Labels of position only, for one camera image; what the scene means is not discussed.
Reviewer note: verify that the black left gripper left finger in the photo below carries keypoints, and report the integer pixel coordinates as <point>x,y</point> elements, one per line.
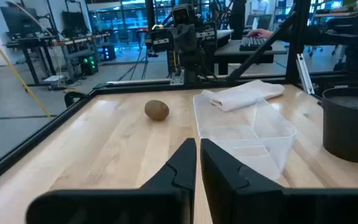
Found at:
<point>166,202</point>

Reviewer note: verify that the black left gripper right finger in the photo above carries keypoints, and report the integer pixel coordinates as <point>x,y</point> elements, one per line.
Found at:
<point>244,199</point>

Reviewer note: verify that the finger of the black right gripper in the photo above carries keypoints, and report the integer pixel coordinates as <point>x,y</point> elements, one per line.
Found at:
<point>177,39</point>
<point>190,39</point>

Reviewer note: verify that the brown kiwi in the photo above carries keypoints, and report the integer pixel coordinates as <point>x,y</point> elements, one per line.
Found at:
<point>156,109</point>

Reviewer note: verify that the clear plastic tupperware container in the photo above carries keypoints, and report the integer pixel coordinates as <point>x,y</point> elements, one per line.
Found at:
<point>228,124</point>

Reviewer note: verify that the yellow tape tag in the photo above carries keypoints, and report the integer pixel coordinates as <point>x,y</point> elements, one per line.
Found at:
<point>157,27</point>

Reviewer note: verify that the black keyboard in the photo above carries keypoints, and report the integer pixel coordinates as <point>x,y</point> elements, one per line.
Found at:
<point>253,43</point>

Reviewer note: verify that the person's hand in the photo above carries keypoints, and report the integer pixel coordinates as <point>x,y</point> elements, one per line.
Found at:
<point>258,32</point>

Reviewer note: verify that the person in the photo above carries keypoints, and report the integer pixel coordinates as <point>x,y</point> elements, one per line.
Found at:
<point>261,7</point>

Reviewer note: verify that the folded beige cloth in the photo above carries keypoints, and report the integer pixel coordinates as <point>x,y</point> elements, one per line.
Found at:
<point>244,95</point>

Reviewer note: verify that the computer tower blue lights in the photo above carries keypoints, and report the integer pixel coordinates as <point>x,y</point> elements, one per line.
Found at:
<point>107,53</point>

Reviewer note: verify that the grey office desk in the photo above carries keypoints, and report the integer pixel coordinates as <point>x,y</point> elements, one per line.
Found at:
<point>278,49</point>

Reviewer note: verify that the computer tower green lights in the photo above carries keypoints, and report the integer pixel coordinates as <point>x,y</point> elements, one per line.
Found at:
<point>89,63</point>

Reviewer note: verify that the small black monitor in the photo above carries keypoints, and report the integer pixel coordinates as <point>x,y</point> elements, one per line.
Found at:
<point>73,20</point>

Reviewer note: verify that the black plant pot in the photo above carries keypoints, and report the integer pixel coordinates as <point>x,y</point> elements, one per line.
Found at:
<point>346,130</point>

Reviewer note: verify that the black-legged workbench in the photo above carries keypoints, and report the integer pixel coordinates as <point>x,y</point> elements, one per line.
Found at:
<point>39,42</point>

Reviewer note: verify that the large black monitor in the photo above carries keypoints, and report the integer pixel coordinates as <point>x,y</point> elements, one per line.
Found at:
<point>19,20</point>

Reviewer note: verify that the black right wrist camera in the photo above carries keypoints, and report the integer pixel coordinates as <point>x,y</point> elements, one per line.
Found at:
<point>182,14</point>

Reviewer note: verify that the silver aluminium bracket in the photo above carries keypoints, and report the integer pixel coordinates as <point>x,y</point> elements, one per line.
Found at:
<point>304,73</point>

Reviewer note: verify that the black aluminium table frame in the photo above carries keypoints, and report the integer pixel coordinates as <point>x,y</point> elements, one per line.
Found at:
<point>26,146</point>

